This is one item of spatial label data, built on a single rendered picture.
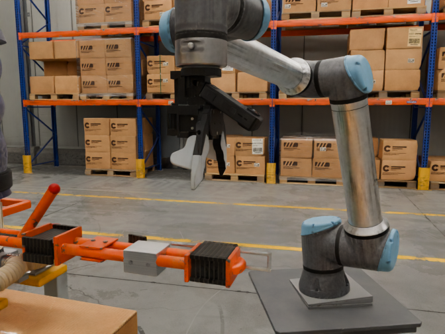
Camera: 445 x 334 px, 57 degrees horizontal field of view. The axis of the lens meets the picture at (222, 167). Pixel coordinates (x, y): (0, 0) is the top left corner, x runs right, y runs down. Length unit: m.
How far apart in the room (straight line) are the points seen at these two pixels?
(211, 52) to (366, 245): 0.96
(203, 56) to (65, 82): 8.77
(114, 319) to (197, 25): 0.72
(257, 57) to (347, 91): 0.34
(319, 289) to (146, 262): 0.92
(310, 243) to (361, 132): 0.47
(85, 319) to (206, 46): 0.72
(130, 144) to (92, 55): 1.96
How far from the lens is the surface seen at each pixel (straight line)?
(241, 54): 1.01
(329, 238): 1.53
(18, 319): 1.17
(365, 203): 1.41
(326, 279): 1.58
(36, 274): 1.08
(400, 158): 8.03
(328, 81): 1.29
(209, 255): 0.73
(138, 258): 0.79
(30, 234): 0.93
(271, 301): 1.59
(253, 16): 0.80
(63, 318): 1.13
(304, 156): 7.83
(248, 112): 0.68
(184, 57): 0.70
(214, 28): 0.70
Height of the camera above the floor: 1.46
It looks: 8 degrees down
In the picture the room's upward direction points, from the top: straight up
